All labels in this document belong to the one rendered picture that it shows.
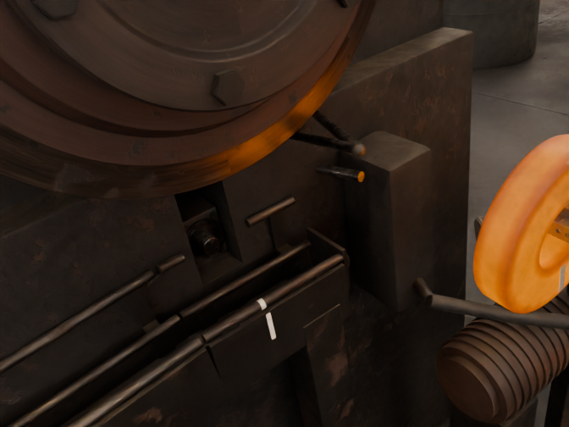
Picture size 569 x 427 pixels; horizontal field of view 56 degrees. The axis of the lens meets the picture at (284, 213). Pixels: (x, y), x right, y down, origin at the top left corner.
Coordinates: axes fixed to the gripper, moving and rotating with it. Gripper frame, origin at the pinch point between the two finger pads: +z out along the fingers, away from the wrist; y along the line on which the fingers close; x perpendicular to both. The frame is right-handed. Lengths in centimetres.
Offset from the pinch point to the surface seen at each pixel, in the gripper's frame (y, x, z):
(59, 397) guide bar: -40, -17, 27
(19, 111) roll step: -33.0, 15.3, 20.6
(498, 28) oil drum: 214, -69, 156
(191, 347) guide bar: -27.0, -14.3, 21.2
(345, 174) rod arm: -10.1, 2.3, 14.4
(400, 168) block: 3.6, -5.9, 20.9
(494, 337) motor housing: 10.2, -31.5, 9.6
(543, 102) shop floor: 188, -89, 110
